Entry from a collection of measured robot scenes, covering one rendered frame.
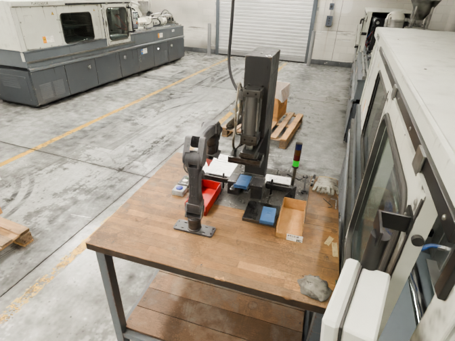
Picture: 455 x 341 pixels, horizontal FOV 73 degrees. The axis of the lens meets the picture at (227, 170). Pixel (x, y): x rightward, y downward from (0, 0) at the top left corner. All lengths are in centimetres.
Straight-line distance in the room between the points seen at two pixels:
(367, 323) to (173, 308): 162
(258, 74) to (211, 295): 138
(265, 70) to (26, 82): 523
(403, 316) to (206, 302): 119
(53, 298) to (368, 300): 230
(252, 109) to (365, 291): 110
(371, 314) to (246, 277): 80
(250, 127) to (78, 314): 171
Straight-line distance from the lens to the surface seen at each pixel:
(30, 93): 641
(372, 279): 66
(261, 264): 140
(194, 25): 1186
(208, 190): 180
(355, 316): 60
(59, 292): 267
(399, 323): 128
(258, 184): 173
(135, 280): 257
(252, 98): 153
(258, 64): 158
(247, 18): 1110
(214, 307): 209
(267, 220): 158
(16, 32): 617
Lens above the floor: 191
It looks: 30 degrees down
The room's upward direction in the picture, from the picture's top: 2 degrees clockwise
